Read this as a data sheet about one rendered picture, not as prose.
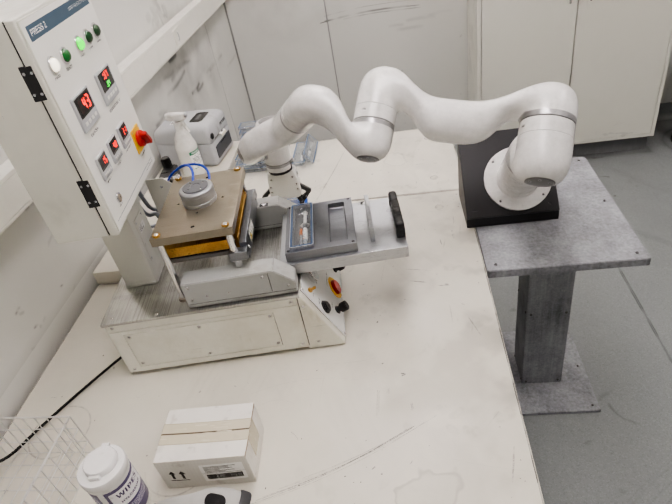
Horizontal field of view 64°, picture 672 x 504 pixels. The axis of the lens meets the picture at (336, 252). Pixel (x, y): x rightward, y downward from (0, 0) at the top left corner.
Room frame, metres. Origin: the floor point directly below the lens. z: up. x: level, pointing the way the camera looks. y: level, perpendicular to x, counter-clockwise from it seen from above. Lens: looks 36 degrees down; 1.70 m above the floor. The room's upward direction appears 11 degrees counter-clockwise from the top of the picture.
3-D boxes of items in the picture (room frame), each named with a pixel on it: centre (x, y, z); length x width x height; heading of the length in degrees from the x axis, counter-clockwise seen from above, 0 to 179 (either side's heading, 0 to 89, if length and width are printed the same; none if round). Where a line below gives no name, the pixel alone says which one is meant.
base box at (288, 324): (1.12, 0.27, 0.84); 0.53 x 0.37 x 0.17; 86
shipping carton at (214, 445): (0.67, 0.32, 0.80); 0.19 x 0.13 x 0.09; 80
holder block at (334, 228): (1.08, 0.02, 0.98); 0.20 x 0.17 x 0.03; 176
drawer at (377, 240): (1.08, -0.02, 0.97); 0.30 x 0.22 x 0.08; 86
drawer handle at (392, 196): (1.07, -0.16, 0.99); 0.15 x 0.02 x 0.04; 176
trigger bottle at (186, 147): (1.91, 0.47, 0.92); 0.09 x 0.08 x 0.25; 70
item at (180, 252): (1.11, 0.28, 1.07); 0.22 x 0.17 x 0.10; 176
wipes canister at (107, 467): (0.61, 0.49, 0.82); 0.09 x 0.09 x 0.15
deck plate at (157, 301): (1.10, 0.32, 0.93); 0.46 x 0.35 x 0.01; 86
